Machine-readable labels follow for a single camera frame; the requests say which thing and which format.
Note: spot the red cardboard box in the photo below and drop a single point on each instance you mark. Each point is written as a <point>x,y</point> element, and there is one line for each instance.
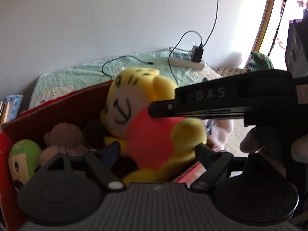
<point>62,196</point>

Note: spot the gloved right hand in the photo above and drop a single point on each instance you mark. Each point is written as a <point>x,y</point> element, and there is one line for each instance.
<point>297,151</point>

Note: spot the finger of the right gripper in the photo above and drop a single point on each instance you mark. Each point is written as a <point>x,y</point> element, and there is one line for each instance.
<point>212,114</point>

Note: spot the purple teddy bear plush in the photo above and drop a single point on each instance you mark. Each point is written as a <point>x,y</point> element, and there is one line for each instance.
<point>63,138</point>

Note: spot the green folded cloth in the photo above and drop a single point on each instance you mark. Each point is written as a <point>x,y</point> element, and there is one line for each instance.
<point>259,61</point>

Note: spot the green bean plush toy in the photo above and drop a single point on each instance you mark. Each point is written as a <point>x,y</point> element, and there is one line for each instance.
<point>23,161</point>

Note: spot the white power strip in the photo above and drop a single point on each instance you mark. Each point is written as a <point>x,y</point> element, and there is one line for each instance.
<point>184,60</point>

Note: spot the yellow tiger plush toy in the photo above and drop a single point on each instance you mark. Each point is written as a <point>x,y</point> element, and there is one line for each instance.
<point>160,147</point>

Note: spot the stack of books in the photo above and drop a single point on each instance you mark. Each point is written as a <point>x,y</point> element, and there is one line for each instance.
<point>10,107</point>

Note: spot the patterned dark cushion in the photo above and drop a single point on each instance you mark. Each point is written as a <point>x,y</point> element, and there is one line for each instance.
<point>226,72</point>

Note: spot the black charger adapter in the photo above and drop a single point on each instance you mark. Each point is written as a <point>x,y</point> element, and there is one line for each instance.
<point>197,53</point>

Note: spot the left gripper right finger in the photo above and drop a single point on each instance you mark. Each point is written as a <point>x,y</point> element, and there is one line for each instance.
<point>216,165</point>

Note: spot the wooden window frame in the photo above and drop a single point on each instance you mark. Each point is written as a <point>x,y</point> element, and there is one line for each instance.
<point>263,25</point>

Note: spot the white bunny plush toy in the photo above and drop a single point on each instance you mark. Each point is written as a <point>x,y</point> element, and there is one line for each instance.
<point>218,131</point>

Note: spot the green cartoon bed sheet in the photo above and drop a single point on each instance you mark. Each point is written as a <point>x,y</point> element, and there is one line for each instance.
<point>61,82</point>

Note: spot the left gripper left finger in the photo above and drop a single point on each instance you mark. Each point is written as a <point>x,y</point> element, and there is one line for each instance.
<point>100,163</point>

